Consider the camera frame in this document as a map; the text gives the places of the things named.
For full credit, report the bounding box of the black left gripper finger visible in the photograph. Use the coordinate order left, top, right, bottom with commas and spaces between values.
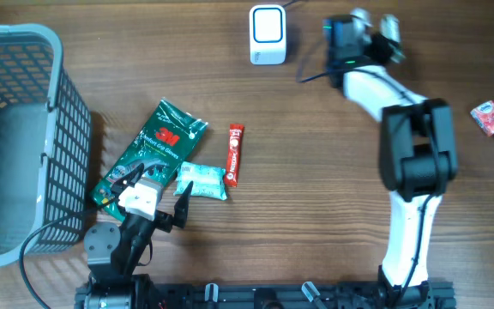
111, 163, 144, 196
172, 181, 194, 228

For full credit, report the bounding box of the green 3M gloves packet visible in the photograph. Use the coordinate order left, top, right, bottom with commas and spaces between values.
90, 98, 208, 221

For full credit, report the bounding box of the red coffee stick sachet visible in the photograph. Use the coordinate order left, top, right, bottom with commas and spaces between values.
224, 124, 244, 187

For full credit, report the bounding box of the red white small box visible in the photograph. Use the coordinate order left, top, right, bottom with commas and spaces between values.
470, 100, 494, 136

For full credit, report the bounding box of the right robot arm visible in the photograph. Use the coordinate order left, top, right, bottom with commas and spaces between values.
322, 9, 459, 308

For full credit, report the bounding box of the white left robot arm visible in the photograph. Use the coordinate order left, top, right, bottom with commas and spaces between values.
75, 165, 194, 309

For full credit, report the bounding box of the white barcode scanner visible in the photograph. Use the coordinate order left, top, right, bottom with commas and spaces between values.
249, 4, 287, 65

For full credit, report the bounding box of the teal tissue pack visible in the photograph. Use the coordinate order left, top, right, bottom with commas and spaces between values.
173, 162, 227, 201

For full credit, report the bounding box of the grey plastic shopping basket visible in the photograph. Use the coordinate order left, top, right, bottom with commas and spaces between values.
0, 24, 92, 267

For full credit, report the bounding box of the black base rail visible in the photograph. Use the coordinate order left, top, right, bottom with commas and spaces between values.
74, 282, 457, 309

